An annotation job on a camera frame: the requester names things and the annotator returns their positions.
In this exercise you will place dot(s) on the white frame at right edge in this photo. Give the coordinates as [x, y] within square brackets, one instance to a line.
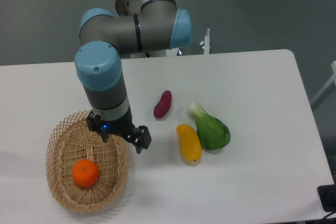
[324, 91]

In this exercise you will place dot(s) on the orange fruit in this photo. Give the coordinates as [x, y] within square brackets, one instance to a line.
[85, 173]

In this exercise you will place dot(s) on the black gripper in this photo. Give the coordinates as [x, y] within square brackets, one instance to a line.
[139, 137]

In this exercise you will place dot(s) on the purple sweet potato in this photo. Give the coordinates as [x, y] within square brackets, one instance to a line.
[163, 106]

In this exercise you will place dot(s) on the white metal clamp stand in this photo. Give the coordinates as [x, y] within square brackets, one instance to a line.
[205, 44]

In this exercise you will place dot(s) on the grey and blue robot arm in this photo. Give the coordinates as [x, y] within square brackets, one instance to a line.
[104, 38]

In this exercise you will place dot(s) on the yellow mango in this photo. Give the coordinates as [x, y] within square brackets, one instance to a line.
[189, 144]

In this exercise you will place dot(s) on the green bok choy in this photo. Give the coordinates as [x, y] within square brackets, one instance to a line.
[212, 133]

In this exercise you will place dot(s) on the black device at table edge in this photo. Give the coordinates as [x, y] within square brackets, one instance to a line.
[327, 197]

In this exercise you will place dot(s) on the woven wicker basket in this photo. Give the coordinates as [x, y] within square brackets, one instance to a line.
[71, 142]

